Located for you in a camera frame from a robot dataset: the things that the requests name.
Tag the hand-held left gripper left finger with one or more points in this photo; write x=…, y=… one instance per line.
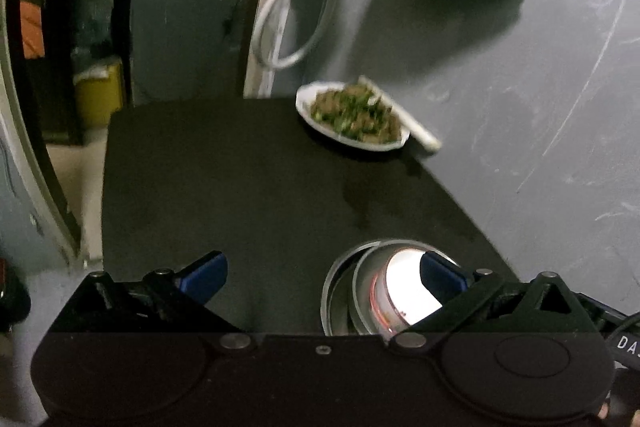
x=205, y=277

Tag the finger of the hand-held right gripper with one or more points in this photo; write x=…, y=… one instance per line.
x=596, y=311

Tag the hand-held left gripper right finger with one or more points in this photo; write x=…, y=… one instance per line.
x=442, y=279

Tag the white ceramic bowl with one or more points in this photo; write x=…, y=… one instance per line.
x=405, y=282

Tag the stainless steel bowl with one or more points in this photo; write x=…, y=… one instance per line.
x=362, y=297

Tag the large stainless steel plate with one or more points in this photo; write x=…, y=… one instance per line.
x=335, y=292

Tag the white cylindrical tube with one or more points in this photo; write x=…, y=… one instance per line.
x=420, y=132

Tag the white plate of stir-fried greens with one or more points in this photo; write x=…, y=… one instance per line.
x=355, y=117

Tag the yellow jerrycan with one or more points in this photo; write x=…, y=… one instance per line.
x=100, y=97

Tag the grey cabinet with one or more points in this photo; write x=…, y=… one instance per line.
x=185, y=37

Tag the orange object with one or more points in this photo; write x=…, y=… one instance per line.
x=32, y=29

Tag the white door frame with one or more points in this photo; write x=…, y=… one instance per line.
x=15, y=132

